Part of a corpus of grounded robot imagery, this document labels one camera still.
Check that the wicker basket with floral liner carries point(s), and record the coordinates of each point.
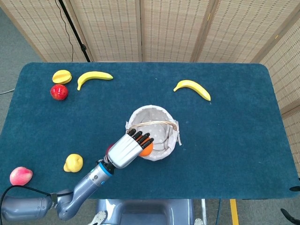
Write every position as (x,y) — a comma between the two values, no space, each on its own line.
(161,131)

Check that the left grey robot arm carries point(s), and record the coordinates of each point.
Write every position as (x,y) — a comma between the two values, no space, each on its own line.
(82,187)

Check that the dark red apple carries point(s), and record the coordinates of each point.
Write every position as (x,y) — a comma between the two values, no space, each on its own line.
(109,150)

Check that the black stand pole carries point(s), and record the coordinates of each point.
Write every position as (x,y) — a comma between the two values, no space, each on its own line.
(75,30)

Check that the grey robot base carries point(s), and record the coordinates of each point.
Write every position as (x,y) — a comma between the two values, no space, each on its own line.
(145,212)

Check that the blue table cloth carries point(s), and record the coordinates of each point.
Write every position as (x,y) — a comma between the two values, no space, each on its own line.
(234,140)

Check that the yellow banana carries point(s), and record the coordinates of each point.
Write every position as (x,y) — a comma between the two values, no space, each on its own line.
(93,76)
(194,86)

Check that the orange fruit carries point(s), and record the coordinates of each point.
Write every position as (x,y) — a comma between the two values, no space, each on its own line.
(147,152)

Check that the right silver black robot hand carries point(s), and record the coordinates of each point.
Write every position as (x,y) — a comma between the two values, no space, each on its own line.
(291,216)

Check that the red apple top left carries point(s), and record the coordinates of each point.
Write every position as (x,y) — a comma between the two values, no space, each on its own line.
(59,92)

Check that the pink peach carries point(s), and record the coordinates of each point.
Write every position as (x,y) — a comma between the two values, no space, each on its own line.
(21,176)

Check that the yellow floor tape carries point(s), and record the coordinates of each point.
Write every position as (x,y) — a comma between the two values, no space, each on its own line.
(234,213)

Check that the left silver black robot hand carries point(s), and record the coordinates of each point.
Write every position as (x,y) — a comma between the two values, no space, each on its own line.
(124,151)

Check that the yellow starfruit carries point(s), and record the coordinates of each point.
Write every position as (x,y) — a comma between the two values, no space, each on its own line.
(61,77)

